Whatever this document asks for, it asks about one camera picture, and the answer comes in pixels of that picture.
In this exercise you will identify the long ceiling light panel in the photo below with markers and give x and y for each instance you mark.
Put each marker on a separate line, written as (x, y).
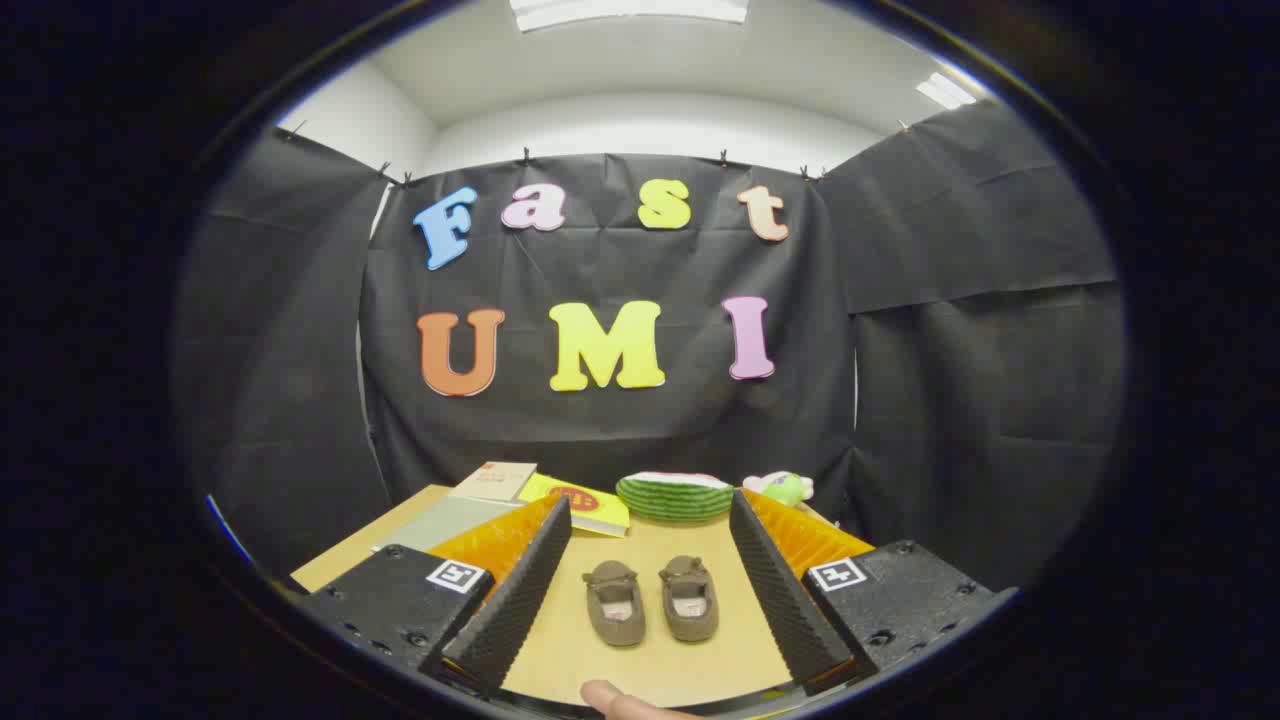
(630, 10)

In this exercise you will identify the pale fabric storage box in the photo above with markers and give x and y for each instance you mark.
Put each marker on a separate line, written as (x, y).
(445, 522)

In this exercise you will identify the brown shoe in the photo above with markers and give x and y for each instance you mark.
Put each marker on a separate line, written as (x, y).
(690, 600)
(613, 605)

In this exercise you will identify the pink and green plush toy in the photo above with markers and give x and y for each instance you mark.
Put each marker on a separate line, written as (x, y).
(785, 489)

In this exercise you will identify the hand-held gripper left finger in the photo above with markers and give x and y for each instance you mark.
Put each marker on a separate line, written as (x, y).
(520, 600)

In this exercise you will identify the small ceiling light panel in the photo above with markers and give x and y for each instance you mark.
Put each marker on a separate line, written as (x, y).
(945, 90)

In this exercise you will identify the beige book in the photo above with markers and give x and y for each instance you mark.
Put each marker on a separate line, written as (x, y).
(495, 483)

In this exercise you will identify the yellow book with red circle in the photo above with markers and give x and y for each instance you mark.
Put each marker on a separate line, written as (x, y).
(600, 512)

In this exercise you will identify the black backdrop cloth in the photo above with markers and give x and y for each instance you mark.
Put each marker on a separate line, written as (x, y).
(600, 430)

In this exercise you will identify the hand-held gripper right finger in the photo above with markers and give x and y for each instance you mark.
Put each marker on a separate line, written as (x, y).
(780, 600)

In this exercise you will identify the watermelon slice plush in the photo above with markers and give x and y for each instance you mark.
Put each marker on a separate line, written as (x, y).
(675, 497)

